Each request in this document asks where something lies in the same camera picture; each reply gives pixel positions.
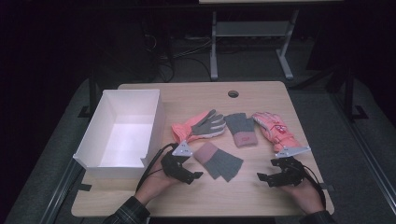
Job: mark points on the grey metal desk frame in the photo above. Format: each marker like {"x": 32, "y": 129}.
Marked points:
{"x": 249, "y": 29}

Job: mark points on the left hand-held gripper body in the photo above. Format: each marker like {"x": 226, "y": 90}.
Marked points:
{"x": 174, "y": 166}

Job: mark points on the person's left hand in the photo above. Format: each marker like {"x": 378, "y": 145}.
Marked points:
{"x": 154, "y": 186}

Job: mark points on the grey pink sock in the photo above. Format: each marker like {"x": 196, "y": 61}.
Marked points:
{"x": 221, "y": 161}
{"x": 241, "y": 127}

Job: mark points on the person's right hand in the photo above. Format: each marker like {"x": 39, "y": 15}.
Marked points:
{"x": 306, "y": 197}

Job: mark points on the black stand foot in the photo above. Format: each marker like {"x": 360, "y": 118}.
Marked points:
{"x": 353, "y": 102}

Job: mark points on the white box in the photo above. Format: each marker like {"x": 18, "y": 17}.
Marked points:
{"x": 124, "y": 137}

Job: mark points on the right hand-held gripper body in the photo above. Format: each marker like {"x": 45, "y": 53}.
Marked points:
{"x": 288, "y": 174}

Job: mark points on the pink printed ski glove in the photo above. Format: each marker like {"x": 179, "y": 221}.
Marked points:
{"x": 277, "y": 129}

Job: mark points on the orange glove with grey palm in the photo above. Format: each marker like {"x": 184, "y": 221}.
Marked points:
{"x": 205, "y": 126}

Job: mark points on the grey metal floor rail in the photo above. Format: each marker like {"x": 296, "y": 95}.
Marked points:
{"x": 60, "y": 193}
{"x": 367, "y": 158}

